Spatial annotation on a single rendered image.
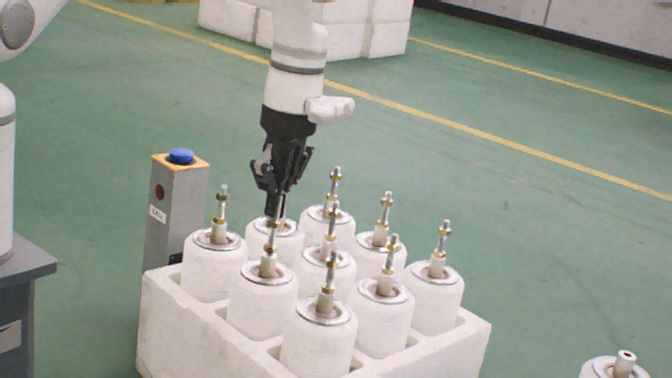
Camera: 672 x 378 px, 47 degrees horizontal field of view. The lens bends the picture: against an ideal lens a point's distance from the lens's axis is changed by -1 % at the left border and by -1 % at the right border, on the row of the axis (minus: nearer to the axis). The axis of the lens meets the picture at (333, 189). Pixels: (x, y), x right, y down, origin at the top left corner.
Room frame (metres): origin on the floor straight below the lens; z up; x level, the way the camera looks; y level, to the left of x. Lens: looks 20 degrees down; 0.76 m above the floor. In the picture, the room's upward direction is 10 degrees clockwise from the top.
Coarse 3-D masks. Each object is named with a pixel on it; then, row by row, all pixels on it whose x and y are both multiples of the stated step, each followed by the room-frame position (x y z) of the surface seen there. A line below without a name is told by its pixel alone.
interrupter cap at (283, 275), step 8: (248, 264) 1.01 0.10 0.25; (256, 264) 1.02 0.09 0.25; (280, 264) 1.03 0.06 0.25; (240, 272) 0.99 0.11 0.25; (248, 272) 0.99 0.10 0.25; (256, 272) 1.00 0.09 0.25; (280, 272) 1.01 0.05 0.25; (288, 272) 1.01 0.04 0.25; (248, 280) 0.97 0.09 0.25; (256, 280) 0.97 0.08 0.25; (264, 280) 0.97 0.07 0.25; (272, 280) 0.98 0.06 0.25; (280, 280) 0.98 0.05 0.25; (288, 280) 0.98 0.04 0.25
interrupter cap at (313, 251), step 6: (312, 246) 1.11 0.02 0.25; (318, 246) 1.12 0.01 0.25; (306, 252) 1.09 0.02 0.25; (312, 252) 1.09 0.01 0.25; (318, 252) 1.10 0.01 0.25; (342, 252) 1.11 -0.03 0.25; (306, 258) 1.06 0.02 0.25; (312, 258) 1.07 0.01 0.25; (318, 258) 1.08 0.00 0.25; (342, 258) 1.09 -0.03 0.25; (348, 258) 1.09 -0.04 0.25; (312, 264) 1.05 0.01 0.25; (318, 264) 1.05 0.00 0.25; (324, 264) 1.06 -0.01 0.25; (342, 264) 1.07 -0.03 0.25; (348, 264) 1.07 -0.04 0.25
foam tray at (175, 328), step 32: (160, 288) 1.04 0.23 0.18; (160, 320) 1.04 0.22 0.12; (192, 320) 0.98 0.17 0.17; (224, 320) 0.97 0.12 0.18; (480, 320) 1.11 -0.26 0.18; (160, 352) 1.03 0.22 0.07; (192, 352) 0.98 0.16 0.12; (224, 352) 0.93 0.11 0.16; (256, 352) 0.91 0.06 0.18; (416, 352) 0.98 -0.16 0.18; (448, 352) 1.02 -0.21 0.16; (480, 352) 1.09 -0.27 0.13
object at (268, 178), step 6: (252, 162) 0.95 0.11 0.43; (252, 168) 0.95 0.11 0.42; (264, 168) 0.94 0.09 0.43; (270, 168) 0.95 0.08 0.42; (258, 174) 0.96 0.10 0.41; (264, 174) 0.95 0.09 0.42; (270, 174) 0.95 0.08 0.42; (258, 180) 0.96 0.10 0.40; (264, 180) 0.96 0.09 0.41; (270, 180) 0.96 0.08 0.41; (258, 186) 0.97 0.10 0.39; (270, 186) 0.96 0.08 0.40; (276, 186) 0.97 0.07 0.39; (270, 192) 0.97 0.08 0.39
